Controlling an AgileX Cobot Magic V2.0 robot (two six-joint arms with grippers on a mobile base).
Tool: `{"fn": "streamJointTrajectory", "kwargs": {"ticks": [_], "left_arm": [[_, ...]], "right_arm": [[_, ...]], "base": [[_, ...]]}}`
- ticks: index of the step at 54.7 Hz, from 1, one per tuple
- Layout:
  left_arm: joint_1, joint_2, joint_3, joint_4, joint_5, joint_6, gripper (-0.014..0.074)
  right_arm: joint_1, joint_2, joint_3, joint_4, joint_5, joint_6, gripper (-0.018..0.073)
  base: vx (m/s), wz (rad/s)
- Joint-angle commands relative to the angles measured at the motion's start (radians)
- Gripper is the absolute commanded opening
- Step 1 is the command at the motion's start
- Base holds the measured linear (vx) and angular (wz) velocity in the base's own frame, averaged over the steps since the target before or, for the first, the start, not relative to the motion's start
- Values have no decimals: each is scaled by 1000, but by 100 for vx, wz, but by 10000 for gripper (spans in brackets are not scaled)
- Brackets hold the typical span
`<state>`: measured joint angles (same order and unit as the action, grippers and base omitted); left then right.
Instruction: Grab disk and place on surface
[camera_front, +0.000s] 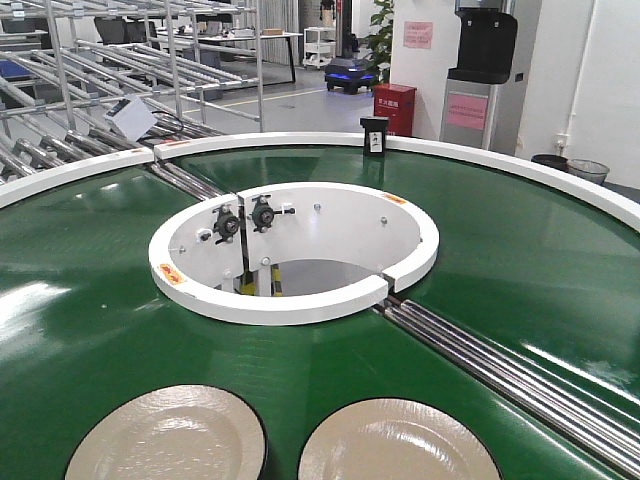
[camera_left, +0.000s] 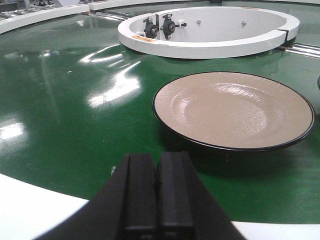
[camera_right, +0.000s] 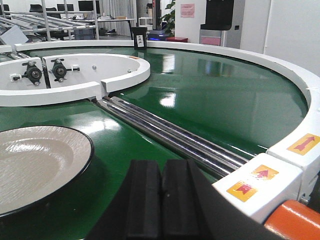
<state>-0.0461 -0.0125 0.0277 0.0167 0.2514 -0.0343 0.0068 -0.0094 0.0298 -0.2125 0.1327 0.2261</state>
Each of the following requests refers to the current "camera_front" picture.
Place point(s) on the black sensor box on rim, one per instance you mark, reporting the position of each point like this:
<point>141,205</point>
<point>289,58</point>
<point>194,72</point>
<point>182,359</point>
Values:
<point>375,130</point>

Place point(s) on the red fire cabinet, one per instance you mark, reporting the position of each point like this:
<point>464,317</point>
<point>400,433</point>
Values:
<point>396,102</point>

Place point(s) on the steel conveyor rollers right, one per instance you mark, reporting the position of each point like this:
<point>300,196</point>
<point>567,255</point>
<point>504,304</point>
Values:
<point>586,420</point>

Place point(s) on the white control box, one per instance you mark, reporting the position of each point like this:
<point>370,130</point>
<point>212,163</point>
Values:
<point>130,117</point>

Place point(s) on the black water dispenser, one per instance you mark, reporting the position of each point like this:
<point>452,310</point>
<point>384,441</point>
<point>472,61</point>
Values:
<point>484,60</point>

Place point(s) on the white outer conveyor rim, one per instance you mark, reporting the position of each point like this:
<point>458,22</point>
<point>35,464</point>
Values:
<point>610,202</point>

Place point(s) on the cream plate black rim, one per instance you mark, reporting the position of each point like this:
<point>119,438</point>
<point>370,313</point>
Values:
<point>392,438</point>
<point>176,432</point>

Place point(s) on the mesh waste bin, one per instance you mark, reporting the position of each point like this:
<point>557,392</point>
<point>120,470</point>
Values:
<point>591,171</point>

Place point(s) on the blue mobile robot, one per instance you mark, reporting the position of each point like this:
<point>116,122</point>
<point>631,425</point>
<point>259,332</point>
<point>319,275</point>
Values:
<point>348,73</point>

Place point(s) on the metal roller rack shelving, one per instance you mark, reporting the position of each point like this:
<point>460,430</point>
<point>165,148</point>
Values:
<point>64,64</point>

